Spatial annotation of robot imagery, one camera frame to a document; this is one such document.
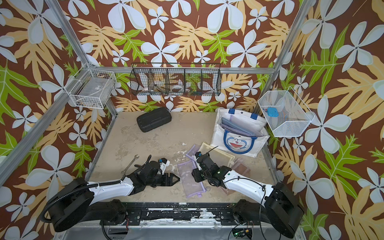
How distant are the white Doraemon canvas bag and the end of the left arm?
0.37 meters

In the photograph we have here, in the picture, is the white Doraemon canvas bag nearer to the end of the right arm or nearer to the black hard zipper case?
the end of the right arm

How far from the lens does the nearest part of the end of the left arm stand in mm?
646

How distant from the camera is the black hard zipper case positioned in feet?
3.53

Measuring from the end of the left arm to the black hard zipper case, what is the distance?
42 cm

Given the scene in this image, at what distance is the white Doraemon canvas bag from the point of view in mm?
835

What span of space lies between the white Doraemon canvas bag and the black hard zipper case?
0.40 m
